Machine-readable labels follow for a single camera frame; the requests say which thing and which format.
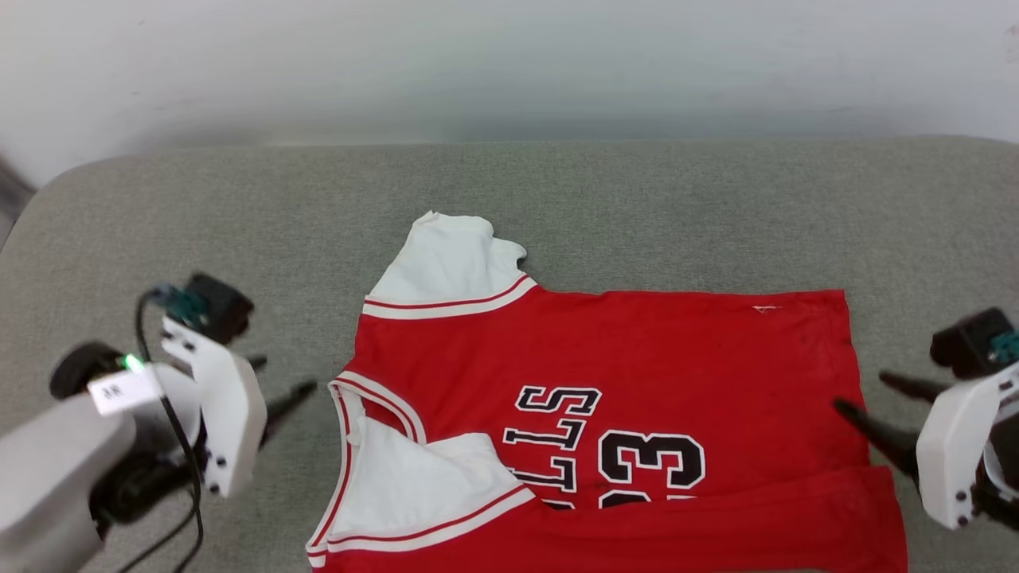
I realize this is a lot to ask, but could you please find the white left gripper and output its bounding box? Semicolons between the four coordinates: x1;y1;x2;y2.
49;314;320;524

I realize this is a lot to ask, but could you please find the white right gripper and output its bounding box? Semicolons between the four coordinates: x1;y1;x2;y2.
833;361;1019;532

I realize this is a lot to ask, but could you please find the red white basketball jersey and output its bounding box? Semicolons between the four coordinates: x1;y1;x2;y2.
305;210;909;573

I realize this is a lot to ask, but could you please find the grey fabric sofa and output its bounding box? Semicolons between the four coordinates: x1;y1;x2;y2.
0;135;1019;573

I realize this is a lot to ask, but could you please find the teal left cable connector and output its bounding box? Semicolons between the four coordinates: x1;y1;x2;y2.
154;284;209;332

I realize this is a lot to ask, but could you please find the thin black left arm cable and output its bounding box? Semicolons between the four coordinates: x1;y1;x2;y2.
119;286;209;573

